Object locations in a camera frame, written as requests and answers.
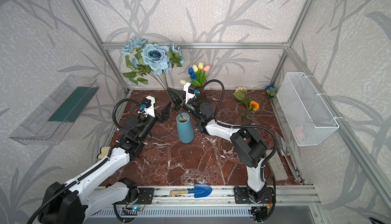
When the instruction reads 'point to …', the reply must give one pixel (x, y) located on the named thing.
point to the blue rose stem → (271, 91)
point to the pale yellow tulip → (182, 82)
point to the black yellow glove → (105, 151)
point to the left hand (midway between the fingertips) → (164, 100)
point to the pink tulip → (206, 68)
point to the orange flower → (254, 105)
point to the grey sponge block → (276, 165)
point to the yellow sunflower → (239, 94)
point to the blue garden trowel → (198, 190)
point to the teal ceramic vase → (186, 133)
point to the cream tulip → (195, 68)
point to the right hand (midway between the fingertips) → (168, 89)
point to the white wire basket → (308, 122)
